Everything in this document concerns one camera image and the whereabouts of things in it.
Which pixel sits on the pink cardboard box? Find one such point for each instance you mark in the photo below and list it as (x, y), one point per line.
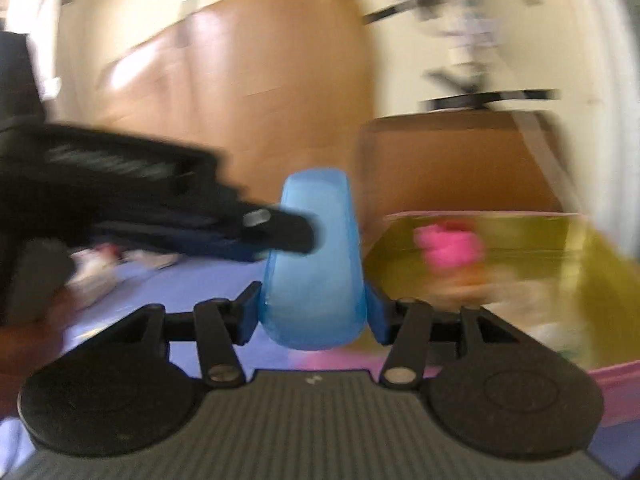
(550, 250)

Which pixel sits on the blue soft silicone bowl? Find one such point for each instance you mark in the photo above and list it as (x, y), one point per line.
(315, 300)

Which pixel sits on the person's left hand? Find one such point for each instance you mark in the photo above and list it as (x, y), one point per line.
(30, 347)

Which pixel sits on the blue tablecloth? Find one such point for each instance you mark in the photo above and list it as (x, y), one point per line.
(150, 287)

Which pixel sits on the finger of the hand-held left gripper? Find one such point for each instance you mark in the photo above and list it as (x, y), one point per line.
(290, 232)

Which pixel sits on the wooden panel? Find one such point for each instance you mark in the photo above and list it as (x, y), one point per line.
(250, 85)

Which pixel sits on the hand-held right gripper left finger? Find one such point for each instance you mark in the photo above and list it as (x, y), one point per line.
(248, 312)

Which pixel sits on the pink fluffy item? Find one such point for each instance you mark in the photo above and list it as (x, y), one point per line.
(450, 247)

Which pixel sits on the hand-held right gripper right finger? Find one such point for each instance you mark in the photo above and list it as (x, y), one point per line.
(378, 312)

